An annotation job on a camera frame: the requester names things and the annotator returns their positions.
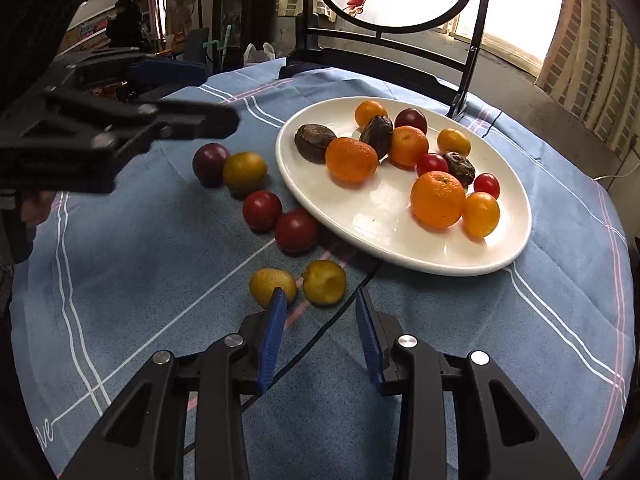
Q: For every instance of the white plastic bag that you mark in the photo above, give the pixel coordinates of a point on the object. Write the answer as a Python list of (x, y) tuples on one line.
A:
[(260, 54)]

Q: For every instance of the small yellow-orange tomato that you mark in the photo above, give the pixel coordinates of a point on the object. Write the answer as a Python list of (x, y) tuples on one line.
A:
[(453, 141), (481, 214)]

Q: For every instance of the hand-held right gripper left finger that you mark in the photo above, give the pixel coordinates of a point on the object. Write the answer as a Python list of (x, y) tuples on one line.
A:
[(272, 330)]

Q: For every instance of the white oval plate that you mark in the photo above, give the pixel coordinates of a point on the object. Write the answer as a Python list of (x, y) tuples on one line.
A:
[(380, 220)]

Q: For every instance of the dark red plum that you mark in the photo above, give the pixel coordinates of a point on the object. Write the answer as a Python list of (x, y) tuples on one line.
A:
[(211, 164), (411, 120)]

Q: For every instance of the person's left hand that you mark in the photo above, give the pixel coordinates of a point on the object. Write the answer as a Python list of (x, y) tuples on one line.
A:
[(39, 207)]

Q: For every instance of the small red tomato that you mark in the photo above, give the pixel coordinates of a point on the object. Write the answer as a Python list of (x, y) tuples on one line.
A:
[(432, 164), (486, 185)]

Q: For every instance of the round bird painting table screen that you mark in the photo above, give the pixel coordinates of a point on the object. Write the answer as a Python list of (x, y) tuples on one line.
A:
[(305, 66)]

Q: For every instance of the brown passion fruit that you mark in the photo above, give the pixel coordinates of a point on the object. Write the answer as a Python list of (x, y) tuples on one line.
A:
[(314, 143), (375, 132), (461, 169)]

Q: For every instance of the standing electric fan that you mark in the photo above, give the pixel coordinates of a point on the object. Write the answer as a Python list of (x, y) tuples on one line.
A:
[(179, 2)]

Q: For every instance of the small yellow plum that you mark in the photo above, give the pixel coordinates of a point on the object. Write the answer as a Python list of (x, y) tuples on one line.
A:
[(324, 282), (265, 282)]

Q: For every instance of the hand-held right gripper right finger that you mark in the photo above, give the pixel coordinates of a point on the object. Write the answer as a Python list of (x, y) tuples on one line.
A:
[(367, 340)]

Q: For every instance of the blue striped tablecloth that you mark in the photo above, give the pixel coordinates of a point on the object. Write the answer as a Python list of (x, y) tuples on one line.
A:
[(150, 270)]

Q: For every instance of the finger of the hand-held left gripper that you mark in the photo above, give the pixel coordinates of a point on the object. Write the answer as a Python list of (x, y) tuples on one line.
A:
[(145, 125), (170, 72)]

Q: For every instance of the large orange mandarin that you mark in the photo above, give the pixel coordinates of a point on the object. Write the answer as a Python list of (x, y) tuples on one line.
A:
[(437, 198)]

